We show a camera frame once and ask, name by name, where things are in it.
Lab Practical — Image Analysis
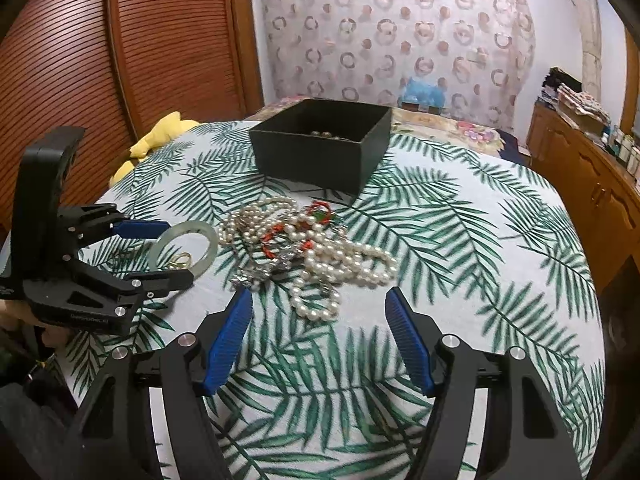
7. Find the pale jade bangle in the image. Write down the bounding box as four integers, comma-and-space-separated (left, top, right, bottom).
148, 221, 219, 278

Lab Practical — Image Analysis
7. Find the patterned wall curtain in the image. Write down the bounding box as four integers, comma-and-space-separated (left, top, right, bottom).
262, 0, 536, 129

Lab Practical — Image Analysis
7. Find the palm leaf tablecloth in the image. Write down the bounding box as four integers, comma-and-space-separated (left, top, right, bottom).
51, 121, 604, 479

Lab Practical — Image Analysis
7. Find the folded clothes stack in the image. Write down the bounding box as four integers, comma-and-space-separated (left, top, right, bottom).
540, 67, 611, 134

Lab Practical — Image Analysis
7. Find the white pearl necklace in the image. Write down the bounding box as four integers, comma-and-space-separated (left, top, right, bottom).
217, 196, 399, 322

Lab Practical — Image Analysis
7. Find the wooden louvre wardrobe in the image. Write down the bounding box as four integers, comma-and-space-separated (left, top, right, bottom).
1, 0, 264, 230

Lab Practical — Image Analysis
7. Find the blue plush toy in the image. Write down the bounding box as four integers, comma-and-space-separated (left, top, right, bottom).
399, 78, 446, 108

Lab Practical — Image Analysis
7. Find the wooden sideboard cabinet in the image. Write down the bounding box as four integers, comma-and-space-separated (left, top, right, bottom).
526, 104, 639, 290

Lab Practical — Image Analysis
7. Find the yellow pikachu plush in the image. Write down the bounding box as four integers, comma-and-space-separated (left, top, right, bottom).
108, 110, 200, 188

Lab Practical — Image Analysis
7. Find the black jewelry box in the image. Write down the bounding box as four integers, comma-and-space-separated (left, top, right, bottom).
248, 99, 392, 195

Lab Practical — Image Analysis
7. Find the left hand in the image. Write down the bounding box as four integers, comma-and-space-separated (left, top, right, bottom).
1, 300, 73, 356

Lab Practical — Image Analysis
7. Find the red cord bead bracelet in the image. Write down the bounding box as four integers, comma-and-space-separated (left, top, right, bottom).
259, 199, 335, 261

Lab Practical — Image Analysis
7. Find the silver chain green pendant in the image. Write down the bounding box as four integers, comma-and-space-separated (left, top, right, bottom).
230, 247, 303, 292

